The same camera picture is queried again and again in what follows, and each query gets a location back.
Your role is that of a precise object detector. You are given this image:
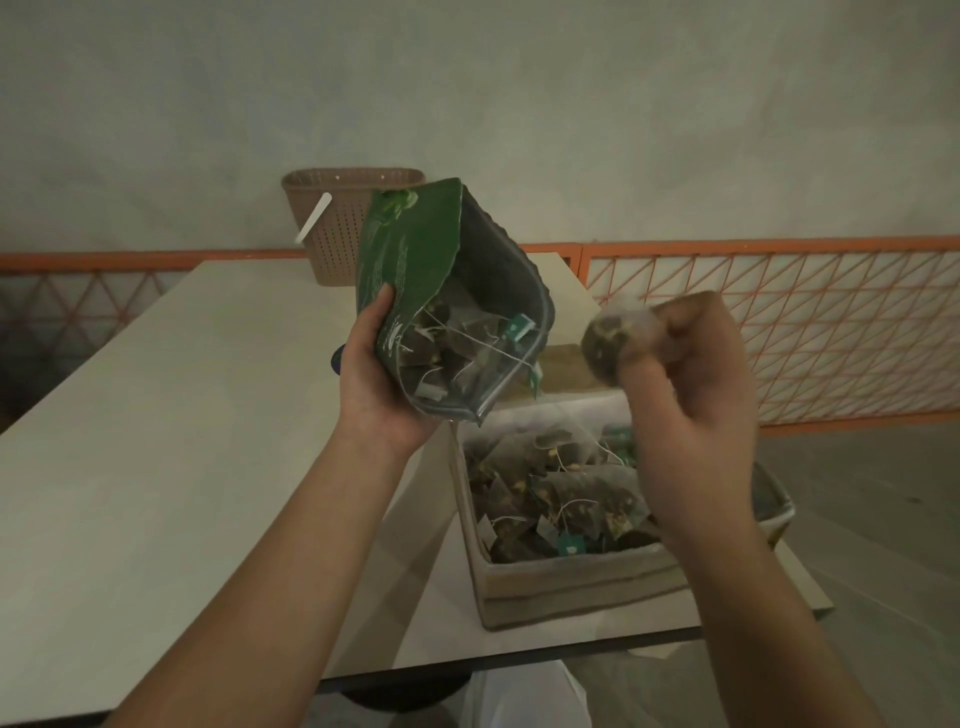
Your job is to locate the pyramid tea bag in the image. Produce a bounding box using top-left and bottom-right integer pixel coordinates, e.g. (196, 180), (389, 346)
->
(579, 296), (665, 390)

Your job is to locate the person's left hand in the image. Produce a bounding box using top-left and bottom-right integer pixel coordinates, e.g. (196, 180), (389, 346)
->
(338, 283), (445, 460)

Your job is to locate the beige paper box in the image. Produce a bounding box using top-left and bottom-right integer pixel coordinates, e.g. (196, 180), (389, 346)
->
(449, 344), (796, 633)

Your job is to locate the person's right hand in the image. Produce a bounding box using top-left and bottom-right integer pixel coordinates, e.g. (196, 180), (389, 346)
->
(618, 290), (760, 550)

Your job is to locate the green foil pouch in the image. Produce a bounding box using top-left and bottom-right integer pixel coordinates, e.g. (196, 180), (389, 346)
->
(354, 177), (556, 425)

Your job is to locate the orange mesh fence panel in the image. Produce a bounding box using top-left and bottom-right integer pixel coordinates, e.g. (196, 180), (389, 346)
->
(579, 236), (960, 438)
(0, 243), (586, 421)

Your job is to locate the person's right forearm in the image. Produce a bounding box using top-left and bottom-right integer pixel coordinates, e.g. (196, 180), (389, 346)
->
(667, 513), (886, 728)

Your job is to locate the black table base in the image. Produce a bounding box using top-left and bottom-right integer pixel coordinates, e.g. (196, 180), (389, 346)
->
(337, 671), (474, 715)

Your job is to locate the person's left forearm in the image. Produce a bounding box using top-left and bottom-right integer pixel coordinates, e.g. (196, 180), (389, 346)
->
(104, 423), (421, 728)

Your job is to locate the brown plastic basket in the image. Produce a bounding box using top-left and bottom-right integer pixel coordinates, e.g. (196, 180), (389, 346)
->
(281, 167), (427, 288)

